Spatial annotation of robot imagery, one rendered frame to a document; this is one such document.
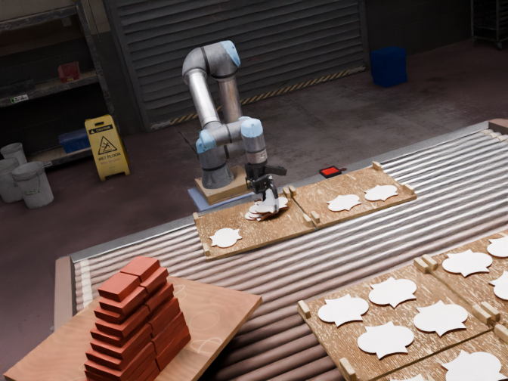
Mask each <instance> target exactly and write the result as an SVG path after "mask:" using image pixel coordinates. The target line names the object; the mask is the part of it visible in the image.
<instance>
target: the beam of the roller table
mask: <svg viewBox="0 0 508 381"><path fill-rule="evenodd" d="M483 130H488V121H484V122H480V123H477V124H475V125H471V126H468V127H466V128H463V129H458V130H456V131H453V132H449V133H447V134H444V135H439V136H437V137H434V138H430V139H428V140H425V141H421V142H418V143H415V144H412V145H409V146H406V147H402V148H399V149H397V150H393V151H390V152H388V153H383V154H380V155H378V156H374V157H371V158H369V159H366V160H362V161H359V162H356V163H352V164H350V165H347V166H343V167H340V168H338V169H342V168H346V169H347V170H346V171H342V174H341V175H344V174H347V173H350V172H354V171H358V170H360V169H365V168H367V167H371V166H373V161H376V162H378V163H379V164H383V163H387V162H390V161H393V160H396V159H399V158H402V157H404V156H409V155H411V154H414V153H418V152H420V151H423V150H427V149H429V148H432V147H437V146H439V145H442V144H446V143H448V142H451V141H455V140H457V139H460V138H465V137H467V136H470V135H474V134H476V133H479V132H480V131H483ZM337 176H340V175H337ZM334 177H336V176H334ZM334 177H332V178H334ZM323 180H326V178H325V177H324V176H322V175H321V174H319V175H315V176H312V177H310V178H305V179H302V180H300V181H296V182H293V183H291V184H286V185H284V186H281V187H277V193H278V194H281V193H283V188H284V187H286V188H287V190H289V188H288V186H291V185H292V186H293V187H294V188H298V187H303V186H306V185H308V184H313V183H316V182H319V181H323ZM259 199H261V197H256V198H252V196H250V197H246V198H243V199H241V200H237V201H234V202H231V203H227V204H224V205H222V206H218V207H215V208H212V209H208V210H206V211H203V212H199V213H197V215H198V216H201V215H205V214H209V213H211V212H216V211H219V210H222V209H227V208H230V207H233V206H238V205H240V204H244V203H248V202H252V201H254V200H259ZM192 225H195V222H194V216H193V215H189V216H187V217H184V218H180V219H178V220H174V221H171V222H168V223H165V224H163V225H159V226H156V227H153V228H149V229H147V230H144V231H140V232H138V233H134V234H130V235H128V236H125V237H121V238H119V239H115V240H111V241H109V242H106V243H102V244H100V245H97V246H93V247H90V248H87V249H84V250H81V251H78V252H74V253H71V254H69V255H66V256H62V257H59V258H58V259H62V258H64V257H67V256H71V259H72V260H73V264H76V263H78V262H81V261H82V260H85V259H92V258H94V257H97V256H101V255H103V254H106V253H109V252H112V251H115V250H118V249H122V248H125V247H127V246H131V245H134V244H136V243H140V242H143V241H146V240H150V239H153V238H155V237H159V236H162V235H164V234H168V233H171V232H173V231H178V230H181V229H183V228H187V227H190V226H192Z"/></svg>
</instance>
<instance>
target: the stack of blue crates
mask: <svg viewBox="0 0 508 381"><path fill-rule="evenodd" d="M370 57H371V63H372V68H371V75H372V76H373V83H375V84H377V85H381V86H382V87H385V88H386V87H389V86H393V85H397V84H400V83H403V82H407V74H406V66H405V65H406V49H405V48H399V47H395V46H389V47H386V48H381V49H378V50H375V51H371V52H370Z"/></svg>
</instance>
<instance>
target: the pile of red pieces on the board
mask: <svg viewBox="0 0 508 381"><path fill-rule="evenodd" d="M168 276H169V273H168V270H167V268H163V267H160V261H159V259H153V258H149V257H145V256H137V257H135V258H134V259H133V260H132V261H130V262H129V263H128V264H127V265H126V266H125V267H124V268H122V269H121V270H120V271H119V272H117V273H116V274H114V275H113V276H112V277H111V278H110V279H109V280H107V281H106V282H105V283H104V284H102V285H101V286H100V287H99V288H98V292H99V295H100V296H102V297H103V298H102V299H101V300H100V301H99V304H100V305H99V306H98V307H97V308H96V309H95V310H94V313H95V316H96V317H97V318H99V319H98V320H97V321H95V325H96V326H95V327H94V328H93V329H91V330H90V333H91V336H92V338H93V340H92V341H90V344H91V348H90V349H89V350H88V351H86V352H85V354H86V356H87V359H88V360H87V361H86V362H85V363H84V365H85V370H84V371H85V375H86V376H87V377H88V378H87V379H86V380H85V381H154V380H155V379H156V377H157V376H158V375H159V374H160V372H162V370H163V369H164V368H165V367H166V366H167V365H168V364H169V363H170V361H171V360H172V359H173V358H174V357H175V356H176V355H177V354H178V353H179V352H180V351H181V350H182V349H183V348H184V347H185V346H186V345H187V343H188V342H189V341H190V340H191V335H190V333H189V329H188V326H187V324H186V322H185V319H184V314H183V311H181V310H180V307H179V301H178V298H176V297H174V295H173V291H174V287H173V284H172V283H169V282H167V279H166V278H167V277H168Z"/></svg>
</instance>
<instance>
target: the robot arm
mask: <svg viewBox="0 0 508 381"><path fill-rule="evenodd" d="M238 67H240V59H239V57H238V54H237V51H236V48H235V47H234V44H233V43H232V42H231V41H224V42H218V43H215V44H211V45H206V46H203V47H200V48H195V49H194V50H192V51H191V52H190V53H189V54H188V55H187V57H186V58H185V60H184V64H183V68H182V76H183V79H184V82H185V84H186V85H188V86H189V89H190V93H191V96H192V98H193V101H194V105H195V107H196V110H197V114H198V116H199V119H200V123H201V126H202V128H203V130H202V131H201V132H200V138H199V139H198V140H197V142H196V146H197V152H198V156H199V158H200V164H201V166H202V170H203V174H202V184H203V187H204V188H205V189H219V188H222V187H225V186H227V185H229V184H230V183H231V182H232V181H233V180H234V176H233V174H232V172H231V170H230V169H229V168H228V166H227V164H226V161H225V160H226V159H230V158H232V157H236V156H240V155H245V154H246V156H247V160H248V163H247V164H244V166H245V170H246V177H245V179H246V186H247V190H249V189H250V188H252V190H253V193H254V194H252V198H256V197H261V200H262V202H264V204H265V205H266V206H273V205H274V206H275V209H276V211H277V212H278V211H279V199H278V193H277V188H276V186H275V184H274V181H273V178H272V176H271V175H270V174H275V175H280V176H283V175H284V176H286V173H287V170H286V169H285V168H284V167H282V166H270V165H266V164H267V163H268V159H267V158H268V157H267V153H266V148H265V140H264V136H263V129H262V125H261V122H260V121H259V120H258V119H250V118H249V117H248V116H243V113H242V109H241V105H240V97H239V93H238V89H237V82H236V77H235V76H236V75H237V72H238V70H237V68H238ZM209 74H211V77H212V78H213V79H215V80H216V84H217V87H218V93H219V97H220V101H221V108H222V112H223V115H224V119H225V125H221V121H220V119H219V117H218V113H217V110H216V108H215V105H214V102H213V99H212V95H211V93H210V90H209V87H208V85H207V82H206V77H207V75H209ZM248 180H249V181H250V182H249V183H250V186H248V184H247V181H248ZM269 188H270V190H268V189H269ZM266 190H267V191H266ZM266 195H267V198H266Z"/></svg>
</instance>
